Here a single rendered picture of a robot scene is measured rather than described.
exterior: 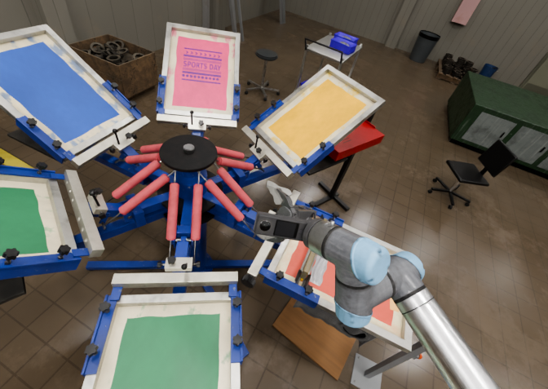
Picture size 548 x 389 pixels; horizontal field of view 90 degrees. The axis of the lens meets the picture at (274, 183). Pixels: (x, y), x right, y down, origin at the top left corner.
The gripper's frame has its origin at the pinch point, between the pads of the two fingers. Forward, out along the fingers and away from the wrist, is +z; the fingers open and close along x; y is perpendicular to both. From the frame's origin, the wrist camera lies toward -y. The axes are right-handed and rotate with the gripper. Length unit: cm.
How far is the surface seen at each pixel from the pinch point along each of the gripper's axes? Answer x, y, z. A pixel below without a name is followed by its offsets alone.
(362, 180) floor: -8, 281, 155
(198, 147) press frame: 7, 20, 93
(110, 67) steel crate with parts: 72, 7, 379
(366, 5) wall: 465, 646, 521
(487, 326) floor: -109, 277, -12
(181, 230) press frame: -38, 12, 80
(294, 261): -46, 67, 46
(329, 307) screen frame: -57, 69, 18
